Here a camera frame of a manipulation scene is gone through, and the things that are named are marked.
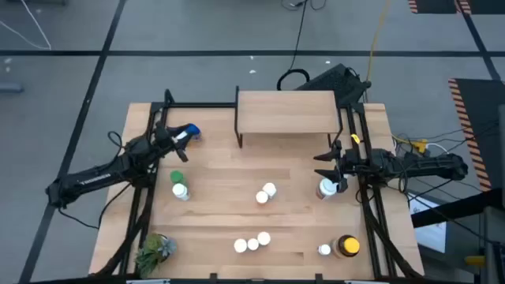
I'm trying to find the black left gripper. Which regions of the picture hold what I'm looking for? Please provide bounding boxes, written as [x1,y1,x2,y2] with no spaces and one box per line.
[151,121,193,163]

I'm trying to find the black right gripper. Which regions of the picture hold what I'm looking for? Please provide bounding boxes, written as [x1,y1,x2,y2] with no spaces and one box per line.
[313,146,360,193]

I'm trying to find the clear gummy vitamin bottle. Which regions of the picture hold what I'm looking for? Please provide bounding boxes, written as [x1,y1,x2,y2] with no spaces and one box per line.
[173,122,202,142]

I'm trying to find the white headache relief bottle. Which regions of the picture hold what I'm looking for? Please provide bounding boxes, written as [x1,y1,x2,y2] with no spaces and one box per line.
[315,177,340,201]

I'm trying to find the brown bottle yellow cap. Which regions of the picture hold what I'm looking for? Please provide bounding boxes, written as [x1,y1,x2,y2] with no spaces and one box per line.
[330,234,361,260]

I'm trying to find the wooden shelf black metal legs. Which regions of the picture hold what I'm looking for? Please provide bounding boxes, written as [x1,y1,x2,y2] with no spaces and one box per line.
[234,85,344,150]

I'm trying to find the black perforated computer case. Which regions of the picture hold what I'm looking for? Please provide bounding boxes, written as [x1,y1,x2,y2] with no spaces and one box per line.
[294,62,372,107]

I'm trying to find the yellow plug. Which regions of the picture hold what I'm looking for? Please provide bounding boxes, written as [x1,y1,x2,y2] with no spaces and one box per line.
[412,138,429,155]

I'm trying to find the potted succulent plant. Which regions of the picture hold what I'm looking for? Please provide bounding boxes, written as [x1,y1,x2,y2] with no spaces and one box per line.
[133,232,178,279]

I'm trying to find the white display screen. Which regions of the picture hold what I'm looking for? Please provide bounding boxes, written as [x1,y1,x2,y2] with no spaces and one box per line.
[408,192,449,253]

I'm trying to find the black mat hazard stripe edge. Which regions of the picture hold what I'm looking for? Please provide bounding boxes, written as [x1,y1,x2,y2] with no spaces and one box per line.
[408,0,505,16]
[447,77,505,192]

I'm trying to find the grey floor bar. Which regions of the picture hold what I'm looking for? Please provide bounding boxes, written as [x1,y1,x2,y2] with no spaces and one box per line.
[0,81,24,95]

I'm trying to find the black metal table frame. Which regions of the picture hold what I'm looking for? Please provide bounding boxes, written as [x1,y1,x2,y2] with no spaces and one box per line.
[89,88,425,284]

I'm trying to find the white cable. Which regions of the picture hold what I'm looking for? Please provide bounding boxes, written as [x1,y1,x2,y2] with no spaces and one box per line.
[425,142,451,155]
[0,0,53,51]

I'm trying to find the black cable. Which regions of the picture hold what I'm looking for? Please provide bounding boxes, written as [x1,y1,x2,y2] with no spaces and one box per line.
[275,0,312,92]

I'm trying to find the yellow cable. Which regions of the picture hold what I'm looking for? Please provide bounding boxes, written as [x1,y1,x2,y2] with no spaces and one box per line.
[365,0,392,84]

